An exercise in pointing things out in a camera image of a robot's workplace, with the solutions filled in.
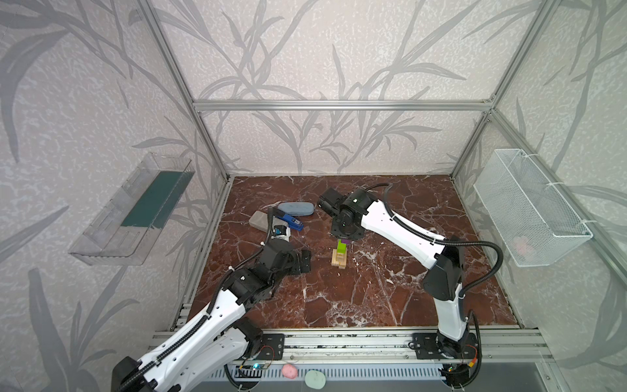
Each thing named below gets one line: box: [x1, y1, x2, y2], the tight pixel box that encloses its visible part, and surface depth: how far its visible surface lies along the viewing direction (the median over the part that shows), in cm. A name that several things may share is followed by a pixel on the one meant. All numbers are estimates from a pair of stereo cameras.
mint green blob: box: [304, 369, 327, 390], surface depth 68 cm
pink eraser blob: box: [282, 363, 298, 380], surface depth 70 cm
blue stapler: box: [275, 213, 305, 232], surface depth 103 cm
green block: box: [336, 239, 347, 254], surface depth 86 cm
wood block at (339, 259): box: [331, 248, 347, 266], surface depth 91 cm
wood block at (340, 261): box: [331, 256, 347, 269], surface depth 91 cm
